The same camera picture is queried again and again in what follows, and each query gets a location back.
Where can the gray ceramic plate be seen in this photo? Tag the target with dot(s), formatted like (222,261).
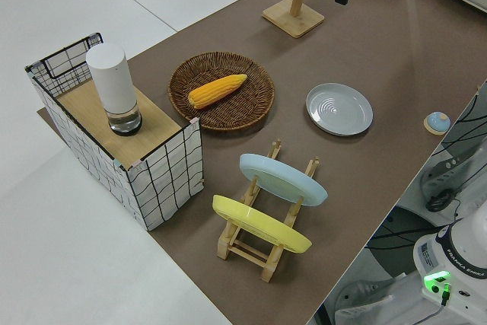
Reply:
(338,112)

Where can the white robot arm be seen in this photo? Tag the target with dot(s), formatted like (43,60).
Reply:
(449,260)

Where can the light blue plate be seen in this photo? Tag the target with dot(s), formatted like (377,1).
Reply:
(281,178)

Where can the yellow plate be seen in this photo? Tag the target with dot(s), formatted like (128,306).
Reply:
(258,224)

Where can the wooden plate rack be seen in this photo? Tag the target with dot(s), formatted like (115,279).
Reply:
(243,250)

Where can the wooden mug tree stand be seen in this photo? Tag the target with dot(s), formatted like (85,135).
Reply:
(293,18)

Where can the blue dome bell wooden base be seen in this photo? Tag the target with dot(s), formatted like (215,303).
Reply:
(437,122)

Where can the yellow corn cob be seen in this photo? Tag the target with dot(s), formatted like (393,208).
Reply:
(217,91)

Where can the brown wicker basket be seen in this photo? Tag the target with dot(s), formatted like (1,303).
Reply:
(228,115)

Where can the brown table mat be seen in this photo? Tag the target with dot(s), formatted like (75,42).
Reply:
(342,188)

